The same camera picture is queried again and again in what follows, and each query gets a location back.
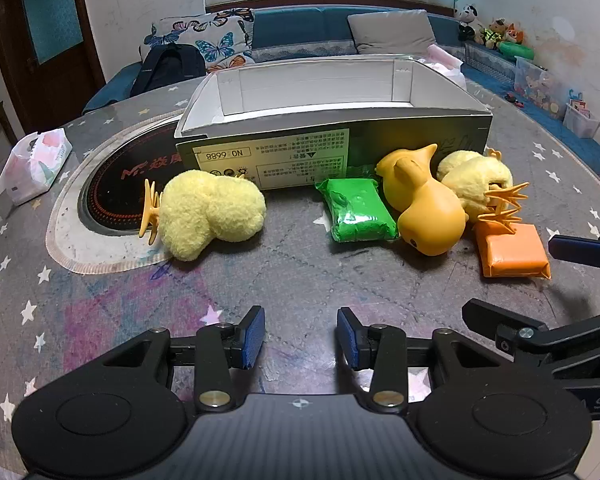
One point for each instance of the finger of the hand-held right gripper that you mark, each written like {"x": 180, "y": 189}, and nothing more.
{"x": 500, "y": 321}
{"x": 575, "y": 249}

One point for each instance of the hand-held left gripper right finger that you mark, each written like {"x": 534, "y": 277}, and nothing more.
{"x": 347, "y": 340}

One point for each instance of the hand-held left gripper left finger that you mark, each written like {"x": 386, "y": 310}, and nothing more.
{"x": 252, "y": 340}

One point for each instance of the orange clay packet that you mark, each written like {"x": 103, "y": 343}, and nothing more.
{"x": 512, "y": 255}

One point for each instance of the yellow plush chick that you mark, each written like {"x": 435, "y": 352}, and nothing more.
{"x": 205, "y": 215}
{"x": 475, "y": 175}

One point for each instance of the green clay packet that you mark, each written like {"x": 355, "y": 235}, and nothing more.
{"x": 360, "y": 210}

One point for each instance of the orange rubber duck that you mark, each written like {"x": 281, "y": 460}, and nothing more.
{"x": 425, "y": 210}

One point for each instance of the white cardboard box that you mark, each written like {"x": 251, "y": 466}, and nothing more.
{"x": 305, "y": 80}

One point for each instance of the small clear storage box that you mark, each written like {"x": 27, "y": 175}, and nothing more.
{"x": 582, "y": 117}

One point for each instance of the small red toy car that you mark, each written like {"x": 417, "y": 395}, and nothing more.
{"x": 516, "y": 100}

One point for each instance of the large clear storage box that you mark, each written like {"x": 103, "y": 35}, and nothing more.
{"x": 537, "y": 87}

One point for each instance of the grey mesh basket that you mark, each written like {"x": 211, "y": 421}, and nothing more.
{"x": 487, "y": 62}

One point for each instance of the green cylinder toy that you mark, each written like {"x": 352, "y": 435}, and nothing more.
{"x": 517, "y": 50}

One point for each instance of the black round induction cooktop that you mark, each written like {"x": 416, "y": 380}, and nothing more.
{"x": 115, "y": 185}

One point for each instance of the orange fox plush toy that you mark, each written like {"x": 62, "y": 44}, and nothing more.
{"x": 515, "y": 35}

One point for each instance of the pink plastic bag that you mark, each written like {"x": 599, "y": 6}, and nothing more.
{"x": 445, "y": 62}

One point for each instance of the plush toy with green vest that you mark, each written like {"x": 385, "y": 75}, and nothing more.
{"x": 494, "y": 35}

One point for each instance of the panda plush toy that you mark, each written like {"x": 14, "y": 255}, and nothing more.
{"x": 467, "y": 20}

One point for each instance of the tissue pack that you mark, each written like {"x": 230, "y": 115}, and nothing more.
{"x": 35, "y": 160}

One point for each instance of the grey pillow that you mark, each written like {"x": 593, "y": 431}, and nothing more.
{"x": 392, "y": 32}

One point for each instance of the black backpack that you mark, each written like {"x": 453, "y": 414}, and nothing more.
{"x": 167, "y": 67}

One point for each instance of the butterfly print pillow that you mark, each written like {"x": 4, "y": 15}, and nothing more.
{"x": 215, "y": 40}

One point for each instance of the blue sofa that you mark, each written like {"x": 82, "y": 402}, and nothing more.
{"x": 300, "y": 30}

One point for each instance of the wooden door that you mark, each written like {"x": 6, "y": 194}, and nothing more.
{"x": 50, "y": 25}

